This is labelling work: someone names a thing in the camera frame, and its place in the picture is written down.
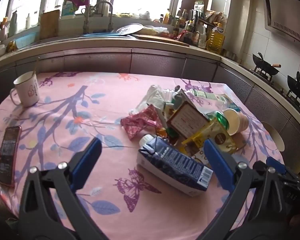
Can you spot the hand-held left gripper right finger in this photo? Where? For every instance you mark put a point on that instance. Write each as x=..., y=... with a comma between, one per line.
x=218, y=165

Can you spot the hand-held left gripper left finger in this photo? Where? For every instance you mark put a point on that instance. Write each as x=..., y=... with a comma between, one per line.
x=87, y=160

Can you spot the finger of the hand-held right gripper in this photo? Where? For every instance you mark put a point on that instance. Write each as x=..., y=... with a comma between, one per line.
x=277, y=166

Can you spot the white paper cup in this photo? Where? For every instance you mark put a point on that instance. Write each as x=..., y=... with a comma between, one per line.
x=236, y=123

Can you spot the green white packet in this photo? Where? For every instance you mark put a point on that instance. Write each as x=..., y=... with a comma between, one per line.
x=220, y=118

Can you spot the dark blue milk carton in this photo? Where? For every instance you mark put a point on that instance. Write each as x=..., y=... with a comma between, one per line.
x=172, y=162

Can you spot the red wrapper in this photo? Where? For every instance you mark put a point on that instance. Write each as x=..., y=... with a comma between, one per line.
x=140, y=122

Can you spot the white plastic bag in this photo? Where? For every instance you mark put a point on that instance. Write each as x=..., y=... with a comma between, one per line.
x=153, y=97

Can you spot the yellow snack bag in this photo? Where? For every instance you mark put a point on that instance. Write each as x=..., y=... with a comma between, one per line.
x=215, y=135

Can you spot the pink floral tablecloth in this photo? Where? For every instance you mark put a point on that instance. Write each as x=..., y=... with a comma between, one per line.
x=90, y=120

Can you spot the brown label carton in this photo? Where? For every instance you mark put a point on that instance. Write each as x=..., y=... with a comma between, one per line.
x=187, y=120

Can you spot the clear plastic bottle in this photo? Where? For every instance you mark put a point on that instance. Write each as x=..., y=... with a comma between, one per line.
x=205, y=94

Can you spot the smartphone in pink case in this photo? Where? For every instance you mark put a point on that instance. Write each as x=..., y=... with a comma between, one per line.
x=7, y=152

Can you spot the black wok with lid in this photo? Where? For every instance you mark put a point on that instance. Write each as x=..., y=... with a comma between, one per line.
x=298, y=86

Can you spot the gas stove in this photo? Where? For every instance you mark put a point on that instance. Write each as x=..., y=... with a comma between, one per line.
x=277, y=81

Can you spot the white ceramic mug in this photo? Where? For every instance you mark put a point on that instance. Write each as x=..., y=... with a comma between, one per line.
x=27, y=90

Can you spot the grey kitchen counter cabinet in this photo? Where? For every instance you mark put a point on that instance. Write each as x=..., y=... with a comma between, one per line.
x=155, y=63

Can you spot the yellow cooking oil bottle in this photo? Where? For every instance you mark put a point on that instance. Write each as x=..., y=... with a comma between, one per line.
x=215, y=38

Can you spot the pale blue plastic basin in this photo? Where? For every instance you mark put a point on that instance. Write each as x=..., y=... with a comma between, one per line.
x=26, y=41

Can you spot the round metal pan lid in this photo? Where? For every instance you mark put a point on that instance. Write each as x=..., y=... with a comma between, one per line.
x=128, y=28

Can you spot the flat wooden cutting board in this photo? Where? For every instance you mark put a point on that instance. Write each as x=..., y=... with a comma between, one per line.
x=162, y=39

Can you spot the upright wooden cutting board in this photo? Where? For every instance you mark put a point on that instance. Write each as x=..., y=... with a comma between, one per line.
x=49, y=23

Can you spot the row of sauce bottles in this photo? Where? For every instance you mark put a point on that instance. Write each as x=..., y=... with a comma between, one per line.
x=187, y=25

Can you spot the metal kitchen faucet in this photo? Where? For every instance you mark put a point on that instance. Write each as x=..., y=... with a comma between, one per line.
x=103, y=12

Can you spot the steel range hood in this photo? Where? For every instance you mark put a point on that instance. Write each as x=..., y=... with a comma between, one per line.
x=287, y=15

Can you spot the white dish soap bottle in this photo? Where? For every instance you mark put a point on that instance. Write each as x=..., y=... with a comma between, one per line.
x=12, y=23

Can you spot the green pink cloth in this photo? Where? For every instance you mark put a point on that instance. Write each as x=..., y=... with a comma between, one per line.
x=76, y=1

